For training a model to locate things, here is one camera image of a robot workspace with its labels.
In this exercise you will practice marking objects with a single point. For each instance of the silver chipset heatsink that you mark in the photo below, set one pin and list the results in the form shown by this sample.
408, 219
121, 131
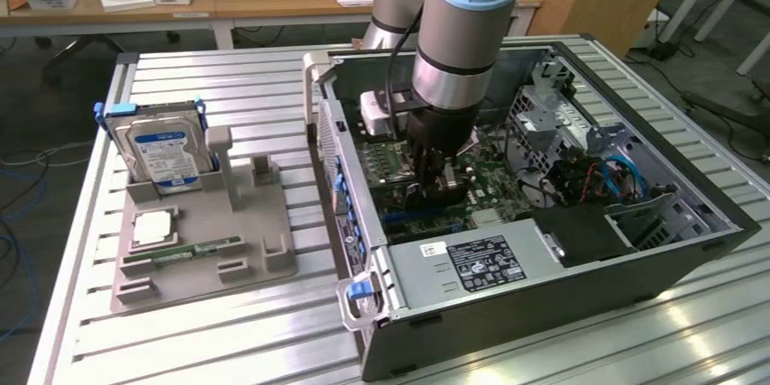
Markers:
488, 217

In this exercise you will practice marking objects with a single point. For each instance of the metal socket cover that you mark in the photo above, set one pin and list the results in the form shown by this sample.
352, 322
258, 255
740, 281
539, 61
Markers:
473, 141

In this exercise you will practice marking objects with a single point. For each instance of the hard disk with blue carrier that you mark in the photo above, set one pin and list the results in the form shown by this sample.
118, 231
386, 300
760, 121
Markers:
162, 155

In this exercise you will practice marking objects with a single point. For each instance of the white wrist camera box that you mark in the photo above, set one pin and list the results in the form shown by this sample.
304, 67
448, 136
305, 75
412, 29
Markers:
380, 119

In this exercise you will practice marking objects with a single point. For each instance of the white floor box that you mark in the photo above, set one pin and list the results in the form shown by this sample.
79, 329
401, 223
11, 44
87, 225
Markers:
656, 29

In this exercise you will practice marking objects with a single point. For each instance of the grey power supply with label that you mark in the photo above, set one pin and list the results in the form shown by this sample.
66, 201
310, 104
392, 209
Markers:
421, 277

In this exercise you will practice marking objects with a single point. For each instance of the silver CPU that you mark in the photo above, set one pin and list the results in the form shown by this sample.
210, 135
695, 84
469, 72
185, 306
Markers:
154, 228

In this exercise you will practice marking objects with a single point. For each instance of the white table frame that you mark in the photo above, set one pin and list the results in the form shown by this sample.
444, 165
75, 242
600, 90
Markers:
688, 2

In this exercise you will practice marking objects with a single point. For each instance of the green motherboard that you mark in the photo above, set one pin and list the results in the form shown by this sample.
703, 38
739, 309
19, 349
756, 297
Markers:
500, 186

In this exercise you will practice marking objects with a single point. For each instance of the grey parts rack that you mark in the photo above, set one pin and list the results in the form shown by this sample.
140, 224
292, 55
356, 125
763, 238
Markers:
260, 222

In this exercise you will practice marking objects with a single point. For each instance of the wooden desk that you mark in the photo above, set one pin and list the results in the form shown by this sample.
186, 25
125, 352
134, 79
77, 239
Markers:
272, 4

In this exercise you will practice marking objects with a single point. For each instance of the black power adapter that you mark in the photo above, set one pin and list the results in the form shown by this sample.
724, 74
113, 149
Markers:
664, 51

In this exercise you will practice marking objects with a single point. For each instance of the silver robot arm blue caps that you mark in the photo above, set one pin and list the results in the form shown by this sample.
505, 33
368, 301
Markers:
457, 42

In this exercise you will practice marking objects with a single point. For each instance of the green RAM stick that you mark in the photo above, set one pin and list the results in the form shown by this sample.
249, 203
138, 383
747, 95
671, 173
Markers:
200, 249

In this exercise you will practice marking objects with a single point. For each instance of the black and grey PC case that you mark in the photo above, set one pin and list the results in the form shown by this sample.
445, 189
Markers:
541, 313

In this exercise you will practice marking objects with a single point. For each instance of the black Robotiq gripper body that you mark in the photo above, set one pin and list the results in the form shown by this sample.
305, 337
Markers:
442, 132

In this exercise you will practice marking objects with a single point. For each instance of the perforated metal drive cage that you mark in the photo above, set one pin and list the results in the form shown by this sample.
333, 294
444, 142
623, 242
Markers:
541, 101

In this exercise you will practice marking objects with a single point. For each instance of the metal disk bay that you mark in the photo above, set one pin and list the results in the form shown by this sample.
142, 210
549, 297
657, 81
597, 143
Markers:
655, 222

